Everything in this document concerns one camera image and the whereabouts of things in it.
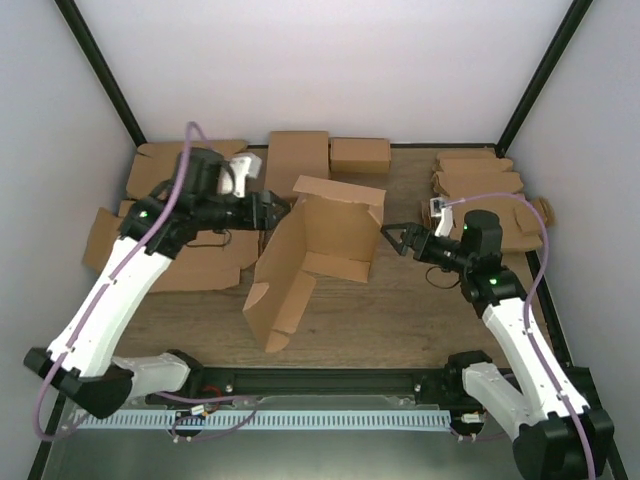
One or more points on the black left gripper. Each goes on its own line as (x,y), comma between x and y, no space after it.
(263,209)

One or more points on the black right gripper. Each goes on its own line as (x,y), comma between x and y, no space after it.
(415,232)

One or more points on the large cardboard box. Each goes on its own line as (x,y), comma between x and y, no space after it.
(333,230)

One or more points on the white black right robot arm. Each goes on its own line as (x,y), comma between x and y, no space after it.
(554,431)

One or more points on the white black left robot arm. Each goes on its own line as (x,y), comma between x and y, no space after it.
(206,192)

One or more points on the tall folded cardboard box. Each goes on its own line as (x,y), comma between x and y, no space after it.
(291,154)

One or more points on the small folded cardboard box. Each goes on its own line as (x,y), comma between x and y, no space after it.
(360,155)

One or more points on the flat cardboard blank front left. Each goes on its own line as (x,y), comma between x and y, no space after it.
(210,262)

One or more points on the flat cardboard blank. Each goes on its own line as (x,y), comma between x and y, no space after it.
(155,162)
(210,262)

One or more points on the stack of small cardboard blanks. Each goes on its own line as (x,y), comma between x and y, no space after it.
(490,183)

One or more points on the flat cardboard blank back left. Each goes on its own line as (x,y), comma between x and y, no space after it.
(155,162)

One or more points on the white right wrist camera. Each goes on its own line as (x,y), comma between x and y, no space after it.
(441,211)

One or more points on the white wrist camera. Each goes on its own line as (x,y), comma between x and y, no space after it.
(441,211)
(235,173)

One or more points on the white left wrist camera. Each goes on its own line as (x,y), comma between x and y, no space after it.
(235,173)

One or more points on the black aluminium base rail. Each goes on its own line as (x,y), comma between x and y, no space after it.
(434,386)

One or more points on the black left corner frame post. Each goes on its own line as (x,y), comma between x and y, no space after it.
(83,36)

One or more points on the black corner frame post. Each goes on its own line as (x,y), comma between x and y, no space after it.
(561,39)
(83,36)

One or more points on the light blue slotted cable duct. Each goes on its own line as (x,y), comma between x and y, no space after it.
(403,420)

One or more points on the black right corner frame post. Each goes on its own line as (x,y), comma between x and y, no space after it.
(561,39)

